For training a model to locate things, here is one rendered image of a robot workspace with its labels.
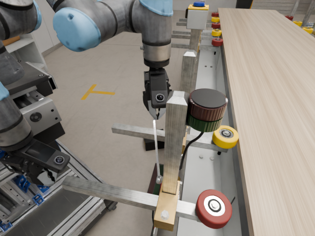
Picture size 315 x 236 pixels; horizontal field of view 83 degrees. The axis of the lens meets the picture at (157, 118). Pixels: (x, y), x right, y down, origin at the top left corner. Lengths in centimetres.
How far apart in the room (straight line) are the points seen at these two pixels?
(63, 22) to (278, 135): 68
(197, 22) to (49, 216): 127
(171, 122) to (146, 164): 133
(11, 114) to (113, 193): 30
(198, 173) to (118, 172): 90
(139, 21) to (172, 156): 31
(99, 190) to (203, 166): 50
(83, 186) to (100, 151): 122
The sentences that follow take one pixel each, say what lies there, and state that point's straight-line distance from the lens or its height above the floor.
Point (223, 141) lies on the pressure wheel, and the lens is 61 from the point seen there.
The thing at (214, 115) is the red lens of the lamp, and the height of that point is 116.
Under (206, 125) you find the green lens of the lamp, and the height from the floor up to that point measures 114.
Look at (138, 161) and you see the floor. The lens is 165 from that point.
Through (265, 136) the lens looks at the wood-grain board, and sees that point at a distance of 69.
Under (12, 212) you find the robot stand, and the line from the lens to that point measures 128.
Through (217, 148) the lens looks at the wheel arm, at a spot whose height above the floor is 84.
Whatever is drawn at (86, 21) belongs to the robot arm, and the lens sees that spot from 38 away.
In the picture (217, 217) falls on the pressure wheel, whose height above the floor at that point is 91.
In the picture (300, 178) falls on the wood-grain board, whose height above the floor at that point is 90.
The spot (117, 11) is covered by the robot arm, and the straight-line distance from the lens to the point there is 46.
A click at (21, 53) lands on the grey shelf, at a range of 366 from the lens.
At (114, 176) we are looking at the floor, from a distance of 160.
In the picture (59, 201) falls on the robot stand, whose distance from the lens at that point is 138.
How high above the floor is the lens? 133
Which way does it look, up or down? 41 degrees down
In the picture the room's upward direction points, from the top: straight up
